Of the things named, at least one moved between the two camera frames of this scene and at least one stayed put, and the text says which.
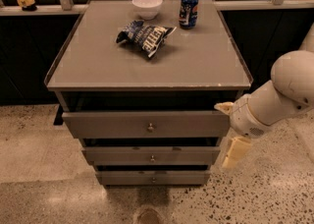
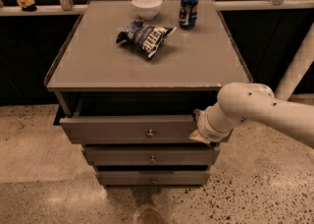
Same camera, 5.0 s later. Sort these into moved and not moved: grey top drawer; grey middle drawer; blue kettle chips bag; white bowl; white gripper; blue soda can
Moved: grey top drawer; white gripper
Not moved: white bowl; blue kettle chips bag; grey middle drawer; blue soda can
